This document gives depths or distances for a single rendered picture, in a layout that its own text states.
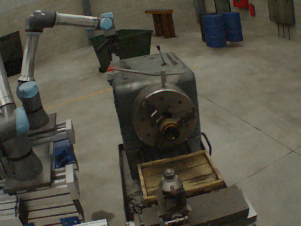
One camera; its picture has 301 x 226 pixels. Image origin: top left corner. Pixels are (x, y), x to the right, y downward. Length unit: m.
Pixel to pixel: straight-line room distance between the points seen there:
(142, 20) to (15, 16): 5.29
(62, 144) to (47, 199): 0.50
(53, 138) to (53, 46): 9.91
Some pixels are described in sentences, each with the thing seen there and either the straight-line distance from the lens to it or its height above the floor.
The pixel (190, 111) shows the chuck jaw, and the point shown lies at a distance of 1.50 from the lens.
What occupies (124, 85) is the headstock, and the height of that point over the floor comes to 1.24.
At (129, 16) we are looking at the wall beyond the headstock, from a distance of 11.92.
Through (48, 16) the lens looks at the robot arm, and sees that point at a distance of 1.55.
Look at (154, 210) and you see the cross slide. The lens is 1.15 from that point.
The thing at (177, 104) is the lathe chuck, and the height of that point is 1.15.
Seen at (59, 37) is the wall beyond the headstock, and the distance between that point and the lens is 11.41.
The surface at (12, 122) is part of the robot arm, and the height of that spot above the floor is 1.48.
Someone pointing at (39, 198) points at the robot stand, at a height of 1.06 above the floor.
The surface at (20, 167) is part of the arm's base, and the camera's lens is 1.13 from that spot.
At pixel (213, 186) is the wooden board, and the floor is 0.89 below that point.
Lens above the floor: 1.73
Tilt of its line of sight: 23 degrees down
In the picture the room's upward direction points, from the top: 9 degrees counter-clockwise
